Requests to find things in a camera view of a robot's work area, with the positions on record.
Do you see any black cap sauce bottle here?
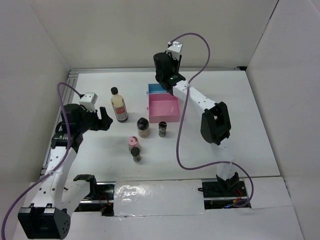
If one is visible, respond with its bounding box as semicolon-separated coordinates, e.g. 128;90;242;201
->
110;87;129;123

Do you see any pink lid spice jar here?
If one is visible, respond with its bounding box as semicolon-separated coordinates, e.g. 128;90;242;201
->
127;136;140;152

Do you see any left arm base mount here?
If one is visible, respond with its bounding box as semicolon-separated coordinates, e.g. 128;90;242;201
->
75;182;116;217

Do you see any front black lid spice jar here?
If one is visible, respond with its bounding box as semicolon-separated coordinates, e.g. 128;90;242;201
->
130;147;142;163

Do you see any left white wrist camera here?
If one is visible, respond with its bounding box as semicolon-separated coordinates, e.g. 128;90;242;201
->
79;92;98;112

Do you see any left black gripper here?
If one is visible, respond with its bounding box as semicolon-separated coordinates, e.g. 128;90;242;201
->
77;104;114;134

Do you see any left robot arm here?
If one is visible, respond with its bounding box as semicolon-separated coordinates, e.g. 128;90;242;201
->
17;103;113;240

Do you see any large black lid spice jar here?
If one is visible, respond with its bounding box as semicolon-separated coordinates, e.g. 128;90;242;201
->
136;117;150;138

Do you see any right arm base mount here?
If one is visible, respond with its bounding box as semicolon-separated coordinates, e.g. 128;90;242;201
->
197;180;248;210

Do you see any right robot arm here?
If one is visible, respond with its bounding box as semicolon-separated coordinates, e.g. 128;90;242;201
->
153;52;239;196

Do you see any pink plastic bin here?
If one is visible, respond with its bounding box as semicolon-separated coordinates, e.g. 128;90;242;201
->
147;93;180;123

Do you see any small dark spice jar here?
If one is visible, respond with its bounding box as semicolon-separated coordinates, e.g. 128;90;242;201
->
158;121;168;138

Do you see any blue plastic bin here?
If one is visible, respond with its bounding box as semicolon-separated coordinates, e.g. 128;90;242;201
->
146;83;167;95

